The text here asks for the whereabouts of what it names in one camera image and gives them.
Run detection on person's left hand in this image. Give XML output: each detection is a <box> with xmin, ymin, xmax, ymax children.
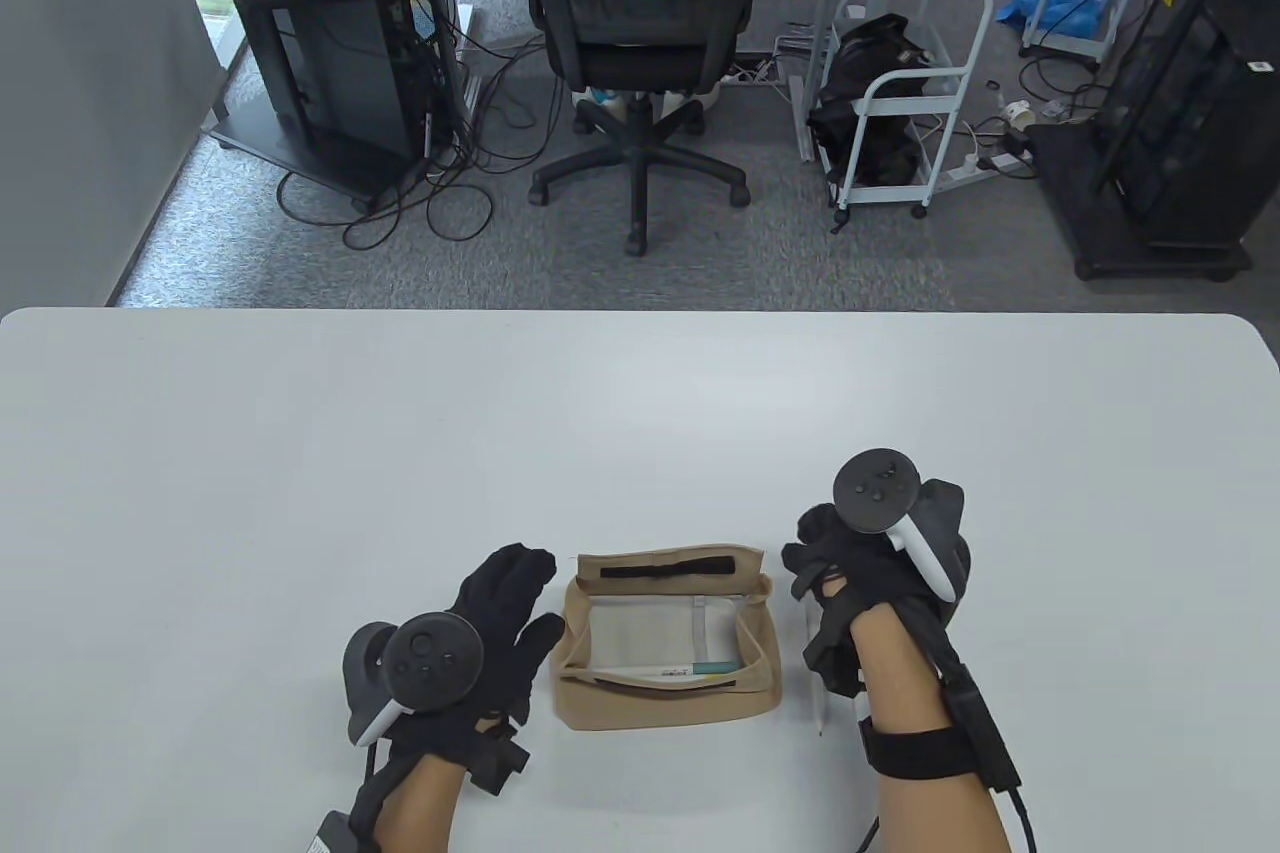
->
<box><xmin>385</xmin><ymin>543</ymin><xmax>566</xmax><ymax>774</ymax></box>

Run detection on person's right hand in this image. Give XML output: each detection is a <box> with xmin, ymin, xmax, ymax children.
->
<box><xmin>782</xmin><ymin>505</ymin><xmax>971</xmax><ymax>699</ymax></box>

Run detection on teal capped twist pen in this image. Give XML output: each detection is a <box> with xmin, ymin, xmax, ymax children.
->
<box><xmin>600</xmin><ymin>660</ymin><xmax>741</xmax><ymax>679</ymax></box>

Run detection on beige fabric pen pouch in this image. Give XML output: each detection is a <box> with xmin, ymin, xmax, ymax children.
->
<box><xmin>550</xmin><ymin>548</ymin><xmax>783</xmax><ymax>732</ymax></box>

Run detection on person's left forearm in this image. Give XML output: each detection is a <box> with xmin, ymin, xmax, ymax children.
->
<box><xmin>375</xmin><ymin>753</ymin><xmax>463</xmax><ymax>853</ymax></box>

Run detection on person's right forearm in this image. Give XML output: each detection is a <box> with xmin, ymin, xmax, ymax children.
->
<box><xmin>850</xmin><ymin>605</ymin><xmax>1013</xmax><ymax>853</ymax></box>

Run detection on dark grey right hand controller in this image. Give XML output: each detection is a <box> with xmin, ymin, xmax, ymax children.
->
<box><xmin>833</xmin><ymin>448</ymin><xmax>973</xmax><ymax>602</ymax></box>

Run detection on dark grey hand controller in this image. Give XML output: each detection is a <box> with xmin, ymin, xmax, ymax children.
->
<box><xmin>342</xmin><ymin>613</ymin><xmax>486</xmax><ymax>746</ymax></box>
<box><xmin>833</xmin><ymin>448</ymin><xmax>973</xmax><ymax>602</ymax></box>

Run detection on dark grey left hand controller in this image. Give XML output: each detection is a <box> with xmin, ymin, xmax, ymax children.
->
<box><xmin>342</xmin><ymin>613</ymin><xmax>486</xmax><ymax>746</ymax></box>

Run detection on black labelled sensor box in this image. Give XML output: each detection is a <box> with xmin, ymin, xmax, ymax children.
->
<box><xmin>315</xmin><ymin>811</ymin><xmax>376</xmax><ymax>853</ymax></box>
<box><xmin>945</xmin><ymin>678</ymin><xmax>1023</xmax><ymax>789</ymax></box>

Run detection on white power strip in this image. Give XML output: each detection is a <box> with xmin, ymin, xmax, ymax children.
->
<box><xmin>940</xmin><ymin>148</ymin><xmax>1036</xmax><ymax>189</ymax></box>
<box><xmin>725</xmin><ymin>58</ymin><xmax>796</xmax><ymax>89</ymax></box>

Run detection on black wheeled platform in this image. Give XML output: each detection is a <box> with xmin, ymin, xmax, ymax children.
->
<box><xmin>1030</xmin><ymin>123</ymin><xmax>1256</xmax><ymax>282</ymax></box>

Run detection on white metal trolley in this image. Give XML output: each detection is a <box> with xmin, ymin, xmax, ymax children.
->
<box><xmin>828</xmin><ymin>0</ymin><xmax>996</xmax><ymax>234</ymax></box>

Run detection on black backpack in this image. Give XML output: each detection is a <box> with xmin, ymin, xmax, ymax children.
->
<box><xmin>806</xmin><ymin>13</ymin><xmax>936</xmax><ymax>189</ymax></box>

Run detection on black computer tower cart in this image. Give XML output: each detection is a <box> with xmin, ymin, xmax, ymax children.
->
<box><xmin>205</xmin><ymin>0</ymin><xmax>471</xmax><ymax>214</ymax></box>

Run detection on black equipment case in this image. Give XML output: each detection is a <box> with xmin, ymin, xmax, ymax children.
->
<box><xmin>1095</xmin><ymin>0</ymin><xmax>1280</xmax><ymax>249</ymax></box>

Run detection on blue plastic bag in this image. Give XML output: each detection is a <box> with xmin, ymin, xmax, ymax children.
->
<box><xmin>995</xmin><ymin>0</ymin><xmax>1113</xmax><ymax>39</ymax></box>

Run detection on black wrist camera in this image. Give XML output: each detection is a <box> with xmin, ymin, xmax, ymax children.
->
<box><xmin>470</xmin><ymin>718</ymin><xmax>531</xmax><ymax>799</ymax></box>

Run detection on black wrist strap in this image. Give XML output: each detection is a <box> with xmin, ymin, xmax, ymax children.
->
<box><xmin>860</xmin><ymin>721</ymin><xmax>976</xmax><ymax>779</ymax></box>

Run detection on black floor cables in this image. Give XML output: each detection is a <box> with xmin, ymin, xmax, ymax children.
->
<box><xmin>275</xmin><ymin>33</ymin><xmax>561</xmax><ymax>252</ymax></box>

